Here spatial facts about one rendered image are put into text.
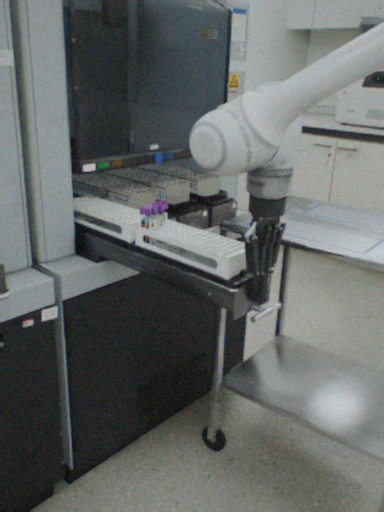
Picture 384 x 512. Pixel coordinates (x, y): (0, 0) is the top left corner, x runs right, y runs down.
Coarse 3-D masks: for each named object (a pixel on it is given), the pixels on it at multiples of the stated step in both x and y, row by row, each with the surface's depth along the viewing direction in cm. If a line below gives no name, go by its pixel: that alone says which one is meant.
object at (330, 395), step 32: (224, 224) 142; (288, 224) 144; (320, 224) 145; (352, 224) 146; (288, 256) 181; (352, 256) 121; (224, 320) 155; (256, 352) 180; (288, 352) 181; (320, 352) 181; (224, 384) 162; (256, 384) 162; (288, 384) 162; (320, 384) 163; (352, 384) 164; (288, 416) 149; (320, 416) 148; (352, 416) 149; (352, 448) 138
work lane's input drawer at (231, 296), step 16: (80, 224) 138; (80, 240) 138; (96, 240) 133; (112, 240) 130; (112, 256) 129; (128, 256) 125; (144, 256) 121; (160, 256) 118; (144, 272) 122; (160, 272) 118; (176, 272) 114; (192, 272) 112; (208, 272) 109; (240, 272) 109; (176, 288) 115; (192, 288) 112; (208, 288) 108; (224, 288) 105; (240, 288) 105; (224, 304) 106; (240, 304) 106; (256, 304) 111; (256, 320) 104
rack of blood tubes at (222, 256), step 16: (176, 224) 126; (160, 240) 124; (176, 240) 114; (192, 240) 115; (208, 240) 115; (224, 240) 116; (176, 256) 115; (192, 256) 121; (208, 256) 108; (224, 256) 106; (240, 256) 108; (224, 272) 106
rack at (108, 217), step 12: (84, 204) 140; (96, 204) 141; (108, 204) 141; (84, 216) 142; (96, 216) 133; (108, 216) 130; (120, 216) 131; (132, 216) 131; (96, 228) 134; (108, 228) 139; (120, 228) 139; (132, 228) 125; (132, 240) 126
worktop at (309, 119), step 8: (304, 120) 348; (312, 120) 350; (320, 120) 352; (328, 120) 354; (336, 128) 325; (344, 128) 322; (352, 128) 318; (360, 128) 315; (368, 128) 314; (376, 128) 316
